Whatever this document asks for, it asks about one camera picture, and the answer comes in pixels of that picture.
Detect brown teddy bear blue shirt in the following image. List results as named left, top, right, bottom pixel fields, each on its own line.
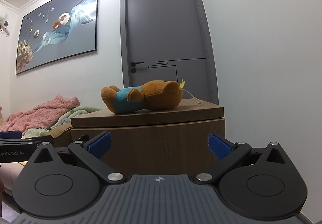
left=101, top=78, right=203, bottom=114

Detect framed abstract wall picture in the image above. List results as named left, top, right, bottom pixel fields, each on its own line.
left=15, top=0, right=100, bottom=75

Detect grey door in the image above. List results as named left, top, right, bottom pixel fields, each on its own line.
left=120, top=0, right=219, bottom=107

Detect wooden nightstand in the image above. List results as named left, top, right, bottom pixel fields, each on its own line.
left=70, top=100, right=225, bottom=128

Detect green and grey blankets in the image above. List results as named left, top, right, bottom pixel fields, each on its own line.
left=24, top=105, right=103, bottom=139

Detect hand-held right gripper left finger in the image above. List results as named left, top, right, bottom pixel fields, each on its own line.
left=28, top=131, right=126, bottom=186

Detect pink fluffy blanket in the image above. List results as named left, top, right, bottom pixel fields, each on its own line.
left=0, top=95, right=81, bottom=137

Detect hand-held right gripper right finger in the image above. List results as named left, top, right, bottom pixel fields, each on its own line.
left=194, top=133, right=288, bottom=186

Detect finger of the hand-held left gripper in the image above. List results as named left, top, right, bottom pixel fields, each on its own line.
left=0, top=131, right=55, bottom=148

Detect wooden drawer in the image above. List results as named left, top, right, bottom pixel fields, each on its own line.
left=70, top=118, right=226, bottom=177

